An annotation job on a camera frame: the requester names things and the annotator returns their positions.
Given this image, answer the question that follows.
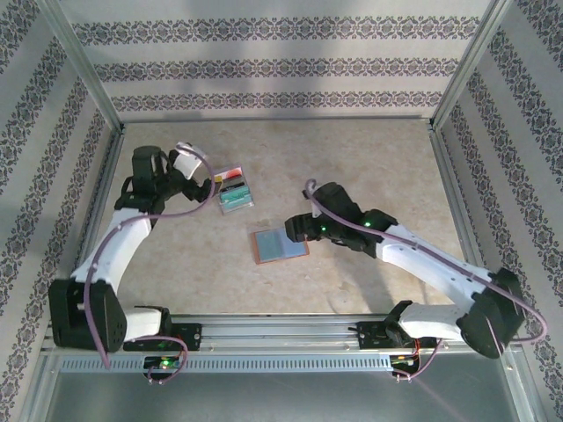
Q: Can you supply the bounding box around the pink leather card holder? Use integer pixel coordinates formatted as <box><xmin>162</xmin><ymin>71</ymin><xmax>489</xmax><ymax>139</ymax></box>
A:
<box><xmin>251</xmin><ymin>227</ymin><xmax>309</xmax><ymax>266</ymax></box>

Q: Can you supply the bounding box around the wide aluminium mounting rail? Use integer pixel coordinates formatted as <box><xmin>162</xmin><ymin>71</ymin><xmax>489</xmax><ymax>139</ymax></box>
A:
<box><xmin>41</xmin><ymin>312</ymin><xmax>518</xmax><ymax>353</ymax></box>

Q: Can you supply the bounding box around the clear plastic card box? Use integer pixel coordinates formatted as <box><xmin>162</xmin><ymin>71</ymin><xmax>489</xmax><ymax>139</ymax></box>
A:
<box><xmin>209</xmin><ymin>164</ymin><xmax>256</xmax><ymax>216</ymax></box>

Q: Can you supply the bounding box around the aluminium frame post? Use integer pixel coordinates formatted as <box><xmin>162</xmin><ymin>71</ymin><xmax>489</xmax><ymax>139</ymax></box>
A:
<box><xmin>37</xmin><ymin>0</ymin><xmax>124</xmax><ymax>133</ymax></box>
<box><xmin>429</xmin><ymin>0</ymin><xmax>516</xmax><ymax>133</ymax></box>

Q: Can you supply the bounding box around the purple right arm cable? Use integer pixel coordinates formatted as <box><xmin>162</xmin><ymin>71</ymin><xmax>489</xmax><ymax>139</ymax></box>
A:
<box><xmin>303</xmin><ymin>178</ymin><xmax>550</xmax><ymax>383</ymax></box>

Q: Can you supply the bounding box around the thin aluminium crossbar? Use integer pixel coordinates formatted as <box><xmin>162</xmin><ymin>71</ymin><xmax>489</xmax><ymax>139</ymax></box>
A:
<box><xmin>121</xmin><ymin>114</ymin><xmax>436</xmax><ymax>125</ymax></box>

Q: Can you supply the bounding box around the teal credit card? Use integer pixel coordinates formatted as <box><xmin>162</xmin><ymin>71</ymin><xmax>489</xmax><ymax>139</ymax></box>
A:
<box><xmin>219</xmin><ymin>186</ymin><xmax>254</xmax><ymax>207</ymax></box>

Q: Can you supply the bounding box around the grey sheet metal panel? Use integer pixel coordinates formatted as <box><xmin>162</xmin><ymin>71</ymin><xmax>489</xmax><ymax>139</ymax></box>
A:
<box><xmin>26</xmin><ymin>351</ymin><xmax>536</xmax><ymax>422</ymax></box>

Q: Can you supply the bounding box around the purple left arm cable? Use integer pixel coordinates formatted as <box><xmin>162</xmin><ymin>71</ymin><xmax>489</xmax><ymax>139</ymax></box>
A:
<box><xmin>84</xmin><ymin>141</ymin><xmax>219</xmax><ymax>386</ymax></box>

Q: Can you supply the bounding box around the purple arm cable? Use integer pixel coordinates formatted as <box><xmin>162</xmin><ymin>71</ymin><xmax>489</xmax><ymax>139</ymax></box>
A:
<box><xmin>303</xmin><ymin>178</ymin><xmax>550</xmax><ymax>383</ymax></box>
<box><xmin>84</xmin><ymin>141</ymin><xmax>219</xmax><ymax>386</ymax></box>

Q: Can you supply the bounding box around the aluminium side rail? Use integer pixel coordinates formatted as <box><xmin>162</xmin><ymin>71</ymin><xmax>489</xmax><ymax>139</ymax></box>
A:
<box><xmin>426</xmin><ymin>122</ymin><xmax>505</xmax><ymax>317</ymax></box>
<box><xmin>59</xmin><ymin>125</ymin><xmax>128</xmax><ymax>320</ymax></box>

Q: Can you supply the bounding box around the slotted grey cable duct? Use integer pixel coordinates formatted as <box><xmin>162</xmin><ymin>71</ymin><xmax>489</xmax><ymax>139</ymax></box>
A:
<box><xmin>59</xmin><ymin>354</ymin><xmax>393</xmax><ymax>374</ymax></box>

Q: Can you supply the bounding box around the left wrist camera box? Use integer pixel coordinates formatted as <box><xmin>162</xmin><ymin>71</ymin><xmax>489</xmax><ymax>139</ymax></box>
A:
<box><xmin>169</xmin><ymin>141</ymin><xmax>208</xmax><ymax>179</ymax></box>

